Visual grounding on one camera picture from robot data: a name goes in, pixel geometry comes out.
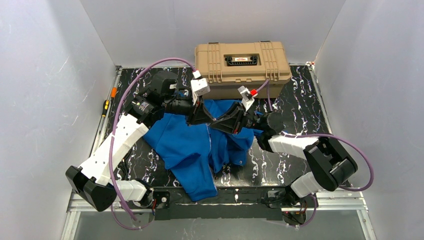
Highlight blue zip jacket white lining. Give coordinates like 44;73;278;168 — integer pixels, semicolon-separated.
143;113;261;202

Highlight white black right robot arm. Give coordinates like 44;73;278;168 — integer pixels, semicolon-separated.
210;102;358;200

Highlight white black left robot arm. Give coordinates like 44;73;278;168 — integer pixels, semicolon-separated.
65;70;214;212

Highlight tan plastic toolbox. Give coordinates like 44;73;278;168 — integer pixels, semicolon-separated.
194;41;292;100

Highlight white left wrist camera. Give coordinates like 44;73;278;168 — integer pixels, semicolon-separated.
190;78;211;105

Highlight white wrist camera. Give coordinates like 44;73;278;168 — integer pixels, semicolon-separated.
190;78;211;105
237;86;258;112

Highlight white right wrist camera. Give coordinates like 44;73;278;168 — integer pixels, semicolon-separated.
237;86;258;112

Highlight orange handled screwdriver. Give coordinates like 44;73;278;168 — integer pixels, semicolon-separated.
110;87;117;99

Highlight yellow black handled screwdriver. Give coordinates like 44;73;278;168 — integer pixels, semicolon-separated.
101;100;110;118

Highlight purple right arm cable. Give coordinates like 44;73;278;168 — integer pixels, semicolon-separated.
256;78;376;193

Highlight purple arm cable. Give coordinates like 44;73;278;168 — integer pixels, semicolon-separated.
256;78;376;193
108;57;202;231

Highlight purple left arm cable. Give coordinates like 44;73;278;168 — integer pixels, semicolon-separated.
108;57;202;231

